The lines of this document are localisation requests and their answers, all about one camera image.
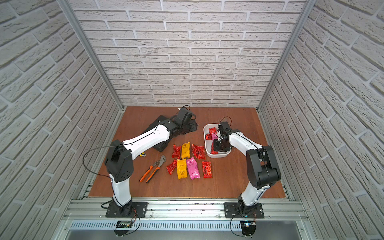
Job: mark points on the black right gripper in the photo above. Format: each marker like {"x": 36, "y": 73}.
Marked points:
{"x": 217, "y": 148}

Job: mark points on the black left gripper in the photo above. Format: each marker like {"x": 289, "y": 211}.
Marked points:
{"x": 186, "y": 124}

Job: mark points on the red tea bag box bottom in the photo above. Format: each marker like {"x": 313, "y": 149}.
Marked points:
{"x": 213, "y": 150}

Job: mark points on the white plastic storage box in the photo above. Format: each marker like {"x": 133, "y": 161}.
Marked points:
{"x": 209, "y": 143}

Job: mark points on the red tea bag end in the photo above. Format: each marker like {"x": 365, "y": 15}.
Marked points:
{"x": 213, "y": 131}

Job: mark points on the pink foil tea bag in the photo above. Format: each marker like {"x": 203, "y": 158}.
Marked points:
{"x": 193, "y": 169}

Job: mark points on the yellow foil tea bag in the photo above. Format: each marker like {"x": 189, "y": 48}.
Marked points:
{"x": 182, "y": 169}

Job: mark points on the red foil tea bag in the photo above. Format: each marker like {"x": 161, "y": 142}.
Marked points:
{"x": 171, "y": 167}

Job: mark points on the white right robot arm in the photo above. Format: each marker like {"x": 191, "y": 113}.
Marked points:
{"x": 262, "y": 166}

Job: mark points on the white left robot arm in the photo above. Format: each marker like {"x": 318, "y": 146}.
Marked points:
{"x": 120, "y": 156}

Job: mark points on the black plastic tool case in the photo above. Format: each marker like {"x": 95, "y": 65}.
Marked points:
{"x": 162, "y": 133}

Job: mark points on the right controller board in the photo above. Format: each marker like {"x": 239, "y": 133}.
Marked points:
{"x": 248, "y": 228}

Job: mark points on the controller board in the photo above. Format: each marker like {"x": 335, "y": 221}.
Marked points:
{"x": 123, "y": 228}
{"x": 248, "y": 228}

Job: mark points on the left controller board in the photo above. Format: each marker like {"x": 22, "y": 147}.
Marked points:
{"x": 123, "y": 228}

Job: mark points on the orange handled pliers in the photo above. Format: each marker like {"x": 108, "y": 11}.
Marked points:
{"x": 153, "y": 169}

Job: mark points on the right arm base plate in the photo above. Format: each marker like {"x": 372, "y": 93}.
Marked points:
{"x": 239, "y": 210}

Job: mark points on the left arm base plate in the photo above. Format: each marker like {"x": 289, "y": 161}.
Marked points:
{"x": 127, "y": 211}

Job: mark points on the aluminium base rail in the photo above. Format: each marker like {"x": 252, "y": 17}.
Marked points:
{"x": 282, "y": 216}

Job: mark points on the aluminium corner post right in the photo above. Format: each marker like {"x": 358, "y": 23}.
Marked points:
{"x": 307, "y": 8}

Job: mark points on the aluminium corner post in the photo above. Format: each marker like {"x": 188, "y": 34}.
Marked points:
{"x": 307, "y": 8}
{"x": 80, "y": 32}

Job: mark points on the aluminium corner post left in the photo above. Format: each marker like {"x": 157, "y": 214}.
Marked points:
{"x": 80, "y": 32}

